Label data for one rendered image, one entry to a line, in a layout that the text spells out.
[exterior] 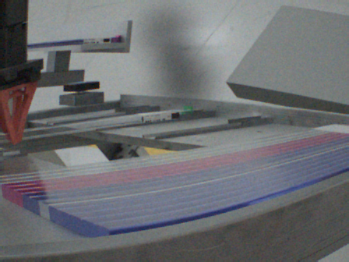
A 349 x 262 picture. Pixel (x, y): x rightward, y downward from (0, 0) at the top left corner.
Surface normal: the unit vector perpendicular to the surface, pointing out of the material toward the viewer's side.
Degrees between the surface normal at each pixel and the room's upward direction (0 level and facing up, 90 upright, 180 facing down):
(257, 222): 90
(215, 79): 0
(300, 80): 0
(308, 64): 0
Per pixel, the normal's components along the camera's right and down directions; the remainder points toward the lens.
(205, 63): -0.53, -0.66
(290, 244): 0.66, 0.07
